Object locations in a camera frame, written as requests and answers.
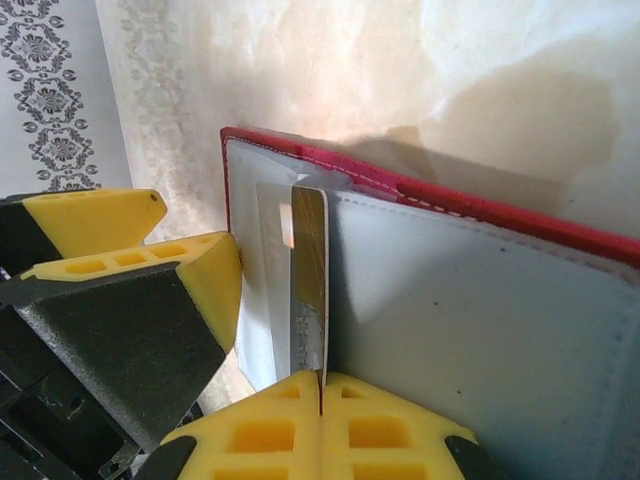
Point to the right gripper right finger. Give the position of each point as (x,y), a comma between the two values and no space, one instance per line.
(390,440)

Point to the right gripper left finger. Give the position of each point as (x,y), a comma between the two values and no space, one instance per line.
(260,440)

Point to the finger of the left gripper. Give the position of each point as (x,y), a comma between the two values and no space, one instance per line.
(140,325)
(100,220)

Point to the red leather card holder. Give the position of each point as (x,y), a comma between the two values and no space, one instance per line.
(475,325)

